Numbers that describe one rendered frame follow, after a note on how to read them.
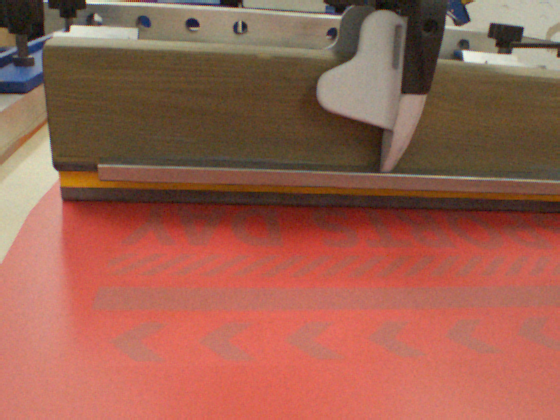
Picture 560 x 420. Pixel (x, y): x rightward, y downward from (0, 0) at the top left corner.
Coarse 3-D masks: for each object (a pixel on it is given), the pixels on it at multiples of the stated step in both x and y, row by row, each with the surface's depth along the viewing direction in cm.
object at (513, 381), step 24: (456, 360) 21; (480, 360) 21; (504, 360) 21; (528, 360) 21; (552, 360) 21; (480, 384) 20; (504, 384) 20; (528, 384) 20; (552, 384) 20; (480, 408) 19; (504, 408) 19; (528, 408) 19; (552, 408) 19
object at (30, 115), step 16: (0, 96) 40; (16, 96) 40; (32, 96) 42; (0, 112) 36; (16, 112) 39; (32, 112) 42; (0, 128) 36; (16, 128) 39; (32, 128) 43; (0, 144) 36; (16, 144) 39; (0, 160) 36
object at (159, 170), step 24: (120, 168) 29; (144, 168) 29; (168, 168) 29; (192, 168) 29; (216, 168) 29; (240, 168) 30; (264, 168) 30; (288, 168) 30; (312, 168) 31; (336, 168) 31; (360, 168) 31; (408, 168) 32; (504, 192) 32; (528, 192) 32; (552, 192) 33
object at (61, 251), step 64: (64, 256) 26; (0, 320) 21; (64, 320) 21; (0, 384) 18; (64, 384) 18; (128, 384) 18; (192, 384) 19; (256, 384) 19; (320, 384) 19; (384, 384) 20; (448, 384) 20
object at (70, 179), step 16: (64, 176) 31; (80, 176) 31; (96, 176) 31; (288, 192) 33; (304, 192) 33; (320, 192) 33; (336, 192) 33; (352, 192) 34; (368, 192) 34; (384, 192) 34; (400, 192) 34; (416, 192) 34; (432, 192) 34; (448, 192) 34; (464, 192) 35; (480, 192) 35
